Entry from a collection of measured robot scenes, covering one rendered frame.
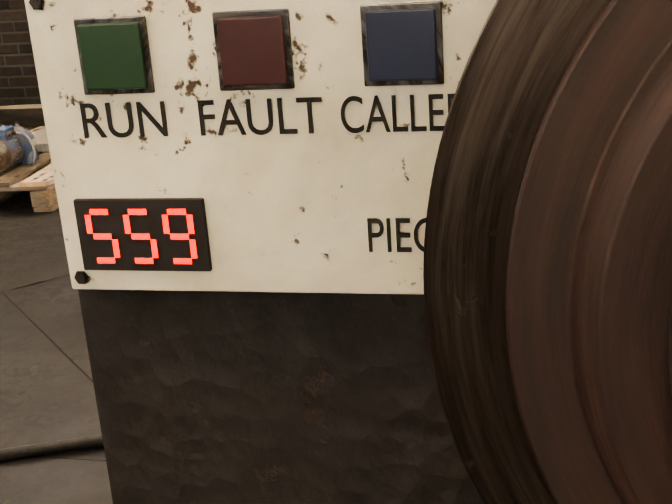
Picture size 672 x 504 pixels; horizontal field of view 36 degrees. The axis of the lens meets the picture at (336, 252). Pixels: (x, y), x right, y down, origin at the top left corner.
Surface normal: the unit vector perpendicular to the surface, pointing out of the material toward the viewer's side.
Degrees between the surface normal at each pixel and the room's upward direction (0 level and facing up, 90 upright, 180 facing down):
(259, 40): 90
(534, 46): 90
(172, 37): 90
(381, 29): 90
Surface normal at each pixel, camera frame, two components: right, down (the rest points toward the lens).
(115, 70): -0.21, 0.34
